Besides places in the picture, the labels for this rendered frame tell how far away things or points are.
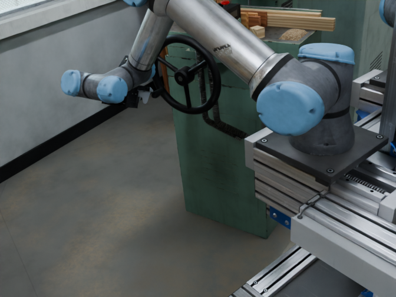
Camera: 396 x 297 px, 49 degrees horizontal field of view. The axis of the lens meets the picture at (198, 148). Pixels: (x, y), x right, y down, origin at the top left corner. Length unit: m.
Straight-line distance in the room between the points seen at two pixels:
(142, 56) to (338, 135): 0.58
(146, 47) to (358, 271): 0.77
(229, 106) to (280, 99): 0.87
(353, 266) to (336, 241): 0.06
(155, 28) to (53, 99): 1.74
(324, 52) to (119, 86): 0.57
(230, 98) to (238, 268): 0.70
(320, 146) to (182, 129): 0.97
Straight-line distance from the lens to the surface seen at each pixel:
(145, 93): 1.50
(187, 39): 1.44
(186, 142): 1.90
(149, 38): 1.21
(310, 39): 1.56
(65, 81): 1.31
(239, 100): 1.65
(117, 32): 3.14
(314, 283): 1.55
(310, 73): 0.87
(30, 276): 2.07
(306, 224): 0.97
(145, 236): 2.07
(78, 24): 2.91
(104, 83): 1.22
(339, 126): 1.01
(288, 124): 0.85
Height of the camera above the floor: 1.36
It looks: 31 degrees down
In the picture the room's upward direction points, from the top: 6 degrees counter-clockwise
